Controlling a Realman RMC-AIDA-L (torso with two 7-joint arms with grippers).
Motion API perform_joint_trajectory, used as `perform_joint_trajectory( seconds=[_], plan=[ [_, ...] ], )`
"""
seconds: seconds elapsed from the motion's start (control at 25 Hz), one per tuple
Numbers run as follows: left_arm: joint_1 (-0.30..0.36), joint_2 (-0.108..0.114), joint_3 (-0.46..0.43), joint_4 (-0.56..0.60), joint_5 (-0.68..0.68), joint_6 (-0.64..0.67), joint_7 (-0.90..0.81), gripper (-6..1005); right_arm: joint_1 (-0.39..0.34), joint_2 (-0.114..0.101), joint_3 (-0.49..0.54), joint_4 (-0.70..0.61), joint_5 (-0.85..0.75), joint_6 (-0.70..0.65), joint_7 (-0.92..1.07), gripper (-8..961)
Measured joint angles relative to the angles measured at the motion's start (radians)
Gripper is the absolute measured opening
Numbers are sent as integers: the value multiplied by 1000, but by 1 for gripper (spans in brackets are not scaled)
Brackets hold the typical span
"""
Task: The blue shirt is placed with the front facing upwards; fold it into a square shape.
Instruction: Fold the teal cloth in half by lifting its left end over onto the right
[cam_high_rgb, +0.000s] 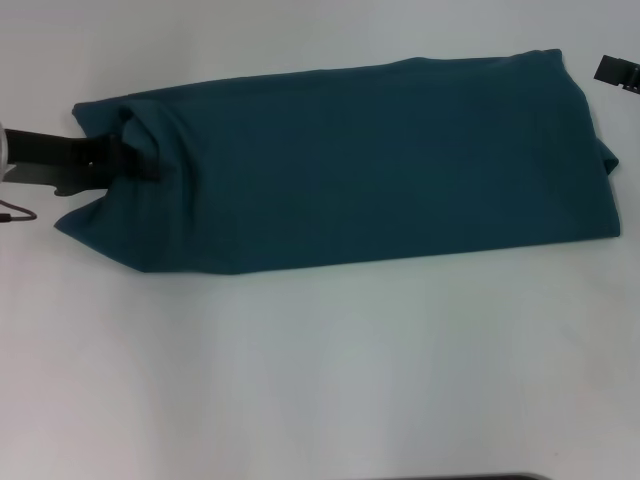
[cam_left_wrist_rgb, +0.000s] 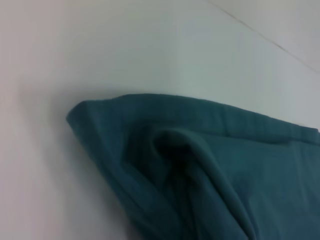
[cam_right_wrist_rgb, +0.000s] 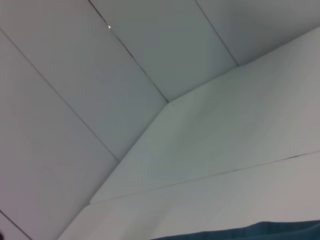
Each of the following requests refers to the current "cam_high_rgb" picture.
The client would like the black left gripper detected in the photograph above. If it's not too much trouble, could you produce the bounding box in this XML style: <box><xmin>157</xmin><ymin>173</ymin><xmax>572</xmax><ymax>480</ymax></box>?
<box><xmin>3</xmin><ymin>128</ymin><xmax>163</xmax><ymax>198</ymax></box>

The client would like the teal blue printed t-shirt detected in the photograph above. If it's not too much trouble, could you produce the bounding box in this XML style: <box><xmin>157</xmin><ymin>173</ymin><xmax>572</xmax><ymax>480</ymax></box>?
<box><xmin>53</xmin><ymin>48</ymin><xmax>623</xmax><ymax>275</ymax></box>

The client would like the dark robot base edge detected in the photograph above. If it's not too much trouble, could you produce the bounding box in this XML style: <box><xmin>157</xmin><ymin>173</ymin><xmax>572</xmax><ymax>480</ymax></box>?
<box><xmin>379</xmin><ymin>473</ymin><xmax>549</xmax><ymax>480</ymax></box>

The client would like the dark red left gripper cable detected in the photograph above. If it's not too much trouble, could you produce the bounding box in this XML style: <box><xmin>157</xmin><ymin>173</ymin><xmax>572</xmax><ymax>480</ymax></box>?
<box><xmin>0</xmin><ymin>198</ymin><xmax>39</xmax><ymax>224</ymax></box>

